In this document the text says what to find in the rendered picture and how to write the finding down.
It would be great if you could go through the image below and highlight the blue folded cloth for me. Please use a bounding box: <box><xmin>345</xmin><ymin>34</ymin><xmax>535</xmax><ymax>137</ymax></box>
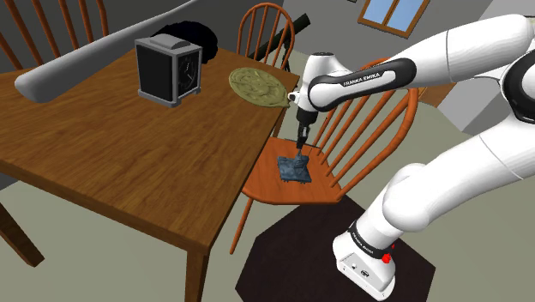
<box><xmin>276</xmin><ymin>154</ymin><xmax>313</xmax><ymax>184</ymax></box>

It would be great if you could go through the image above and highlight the olive green round plate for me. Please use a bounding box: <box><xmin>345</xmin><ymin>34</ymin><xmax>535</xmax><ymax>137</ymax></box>
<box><xmin>227</xmin><ymin>66</ymin><xmax>292</xmax><ymax>110</ymax></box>

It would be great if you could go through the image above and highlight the orange wooden spindle chair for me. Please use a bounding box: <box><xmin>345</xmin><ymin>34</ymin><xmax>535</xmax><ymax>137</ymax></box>
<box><xmin>0</xmin><ymin>0</ymin><xmax>111</xmax><ymax>72</ymax></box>
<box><xmin>228</xmin><ymin>57</ymin><xmax>420</xmax><ymax>256</ymax></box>
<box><xmin>235</xmin><ymin>2</ymin><xmax>296</xmax><ymax>72</ymax></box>

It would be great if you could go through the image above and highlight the black telescope on tripod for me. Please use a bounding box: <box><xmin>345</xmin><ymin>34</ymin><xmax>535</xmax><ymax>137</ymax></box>
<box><xmin>246</xmin><ymin>12</ymin><xmax>311</xmax><ymax>71</ymax></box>

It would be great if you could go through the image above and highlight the black round object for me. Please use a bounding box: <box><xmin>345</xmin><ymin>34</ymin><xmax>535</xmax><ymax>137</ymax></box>
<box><xmin>150</xmin><ymin>20</ymin><xmax>219</xmax><ymax>64</ymax></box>

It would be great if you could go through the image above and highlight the wooden framed window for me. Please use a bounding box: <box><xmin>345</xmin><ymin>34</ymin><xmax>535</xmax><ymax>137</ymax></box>
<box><xmin>358</xmin><ymin>0</ymin><xmax>432</xmax><ymax>40</ymax></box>

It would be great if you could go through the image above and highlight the dark robot stand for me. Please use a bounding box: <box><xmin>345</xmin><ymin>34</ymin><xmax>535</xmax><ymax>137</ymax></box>
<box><xmin>234</xmin><ymin>194</ymin><xmax>436</xmax><ymax>302</ymax></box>

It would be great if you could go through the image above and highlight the grey mantel clock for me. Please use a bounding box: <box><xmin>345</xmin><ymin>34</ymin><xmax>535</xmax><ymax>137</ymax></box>
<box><xmin>134</xmin><ymin>33</ymin><xmax>204</xmax><ymax>109</ymax></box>

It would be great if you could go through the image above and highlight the brown wooden table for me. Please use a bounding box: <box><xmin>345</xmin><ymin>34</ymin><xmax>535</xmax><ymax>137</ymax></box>
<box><xmin>0</xmin><ymin>46</ymin><xmax>301</xmax><ymax>302</ymax></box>

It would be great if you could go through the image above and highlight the long grey bat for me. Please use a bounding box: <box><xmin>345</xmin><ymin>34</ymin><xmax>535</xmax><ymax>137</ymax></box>
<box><xmin>14</xmin><ymin>0</ymin><xmax>198</xmax><ymax>105</ymax></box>

